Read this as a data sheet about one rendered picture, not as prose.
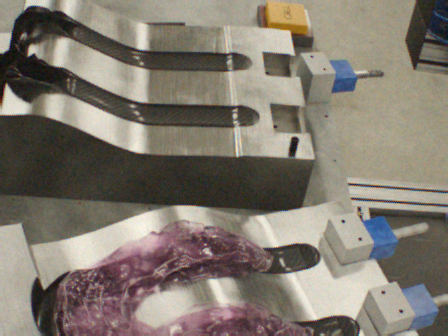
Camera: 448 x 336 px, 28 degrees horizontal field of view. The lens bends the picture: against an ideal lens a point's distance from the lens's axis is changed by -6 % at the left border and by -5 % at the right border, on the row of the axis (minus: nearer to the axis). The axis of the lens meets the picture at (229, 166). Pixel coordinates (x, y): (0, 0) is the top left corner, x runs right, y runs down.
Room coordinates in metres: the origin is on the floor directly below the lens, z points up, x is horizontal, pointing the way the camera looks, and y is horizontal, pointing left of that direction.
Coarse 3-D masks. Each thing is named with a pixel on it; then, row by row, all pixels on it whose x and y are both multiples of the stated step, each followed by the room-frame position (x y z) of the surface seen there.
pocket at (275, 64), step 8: (264, 56) 1.00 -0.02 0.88; (272, 56) 1.00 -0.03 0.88; (280, 56) 1.01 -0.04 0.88; (288, 56) 1.01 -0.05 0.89; (264, 64) 1.00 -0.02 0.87; (272, 64) 1.00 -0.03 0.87; (280, 64) 1.01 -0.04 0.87; (288, 64) 1.01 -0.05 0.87; (272, 72) 1.00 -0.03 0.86; (280, 72) 1.00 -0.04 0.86; (288, 72) 1.00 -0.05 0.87
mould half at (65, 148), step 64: (64, 0) 0.99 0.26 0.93; (64, 64) 0.85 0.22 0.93; (256, 64) 0.97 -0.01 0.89; (0, 128) 0.74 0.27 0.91; (64, 128) 0.75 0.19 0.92; (128, 128) 0.80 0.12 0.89; (192, 128) 0.83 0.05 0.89; (256, 128) 0.84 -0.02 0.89; (0, 192) 0.74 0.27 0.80; (64, 192) 0.75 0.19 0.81; (128, 192) 0.77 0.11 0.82; (192, 192) 0.78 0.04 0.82; (256, 192) 0.80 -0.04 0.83
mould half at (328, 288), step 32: (128, 224) 0.66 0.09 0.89; (160, 224) 0.66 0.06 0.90; (224, 224) 0.69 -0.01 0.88; (256, 224) 0.72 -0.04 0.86; (288, 224) 0.73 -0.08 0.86; (320, 224) 0.74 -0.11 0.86; (0, 256) 0.56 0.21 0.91; (32, 256) 0.57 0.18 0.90; (64, 256) 0.61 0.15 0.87; (96, 256) 0.61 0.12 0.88; (320, 256) 0.69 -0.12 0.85; (0, 288) 0.52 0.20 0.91; (160, 288) 0.58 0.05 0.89; (192, 288) 0.58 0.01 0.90; (224, 288) 0.59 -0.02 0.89; (256, 288) 0.61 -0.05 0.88; (288, 288) 0.64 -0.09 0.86; (320, 288) 0.65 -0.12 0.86; (352, 288) 0.65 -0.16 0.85; (0, 320) 0.48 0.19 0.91; (32, 320) 0.49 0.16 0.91; (160, 320) 0.54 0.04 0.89
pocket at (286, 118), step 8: (272, 104) 0.90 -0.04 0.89; (280, 104) 0.90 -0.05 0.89; (288, 104) 0.90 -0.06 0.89; (272, 112) 0.90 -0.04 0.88; (280, 112) 0.90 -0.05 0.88; (288, 112) 0.90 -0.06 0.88; (296, 112) 0.90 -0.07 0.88; (304, 112) 0.90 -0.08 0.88; (272, 120) 0.90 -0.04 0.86; (280, 120) 0.90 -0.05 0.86; (288, 120) 0.90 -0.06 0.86; (296, 120) 0.90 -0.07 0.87; (280, 128) 0.88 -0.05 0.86; (288, 128) 0.89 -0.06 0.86; (296, 128) 0.89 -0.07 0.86; (304, 128) 0.88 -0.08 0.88
